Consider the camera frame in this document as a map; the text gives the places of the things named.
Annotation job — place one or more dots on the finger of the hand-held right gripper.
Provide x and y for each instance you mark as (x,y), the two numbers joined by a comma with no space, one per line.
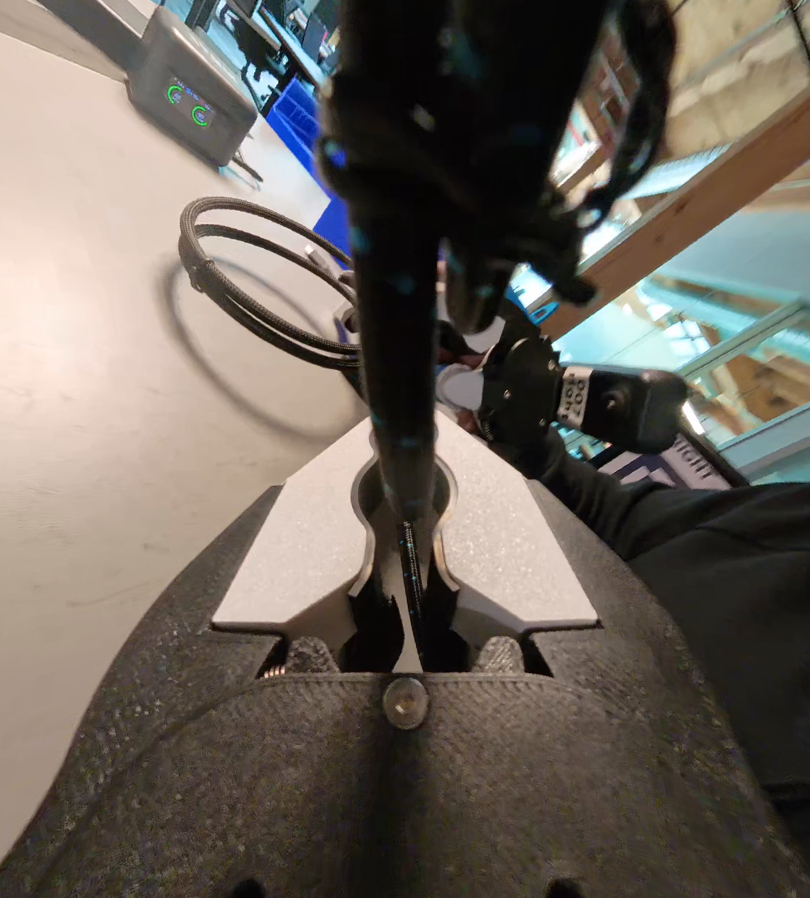
(485,340)
(461,389)

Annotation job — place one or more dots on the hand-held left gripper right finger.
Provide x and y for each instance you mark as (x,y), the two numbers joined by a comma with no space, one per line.
(517,554)

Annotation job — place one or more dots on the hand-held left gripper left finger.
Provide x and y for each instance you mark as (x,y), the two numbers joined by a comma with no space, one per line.
(292,561)

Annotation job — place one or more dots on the person's right forearm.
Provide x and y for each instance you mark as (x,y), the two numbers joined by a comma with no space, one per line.
(573,491)

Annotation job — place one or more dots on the navy white printed sign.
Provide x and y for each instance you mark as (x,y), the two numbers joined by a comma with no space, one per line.
(685,470)

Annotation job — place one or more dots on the person's black clothing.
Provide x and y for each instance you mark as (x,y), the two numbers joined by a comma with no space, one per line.
(763,631)

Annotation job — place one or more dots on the grey portable power station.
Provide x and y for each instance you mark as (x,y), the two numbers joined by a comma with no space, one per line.
(187,42)

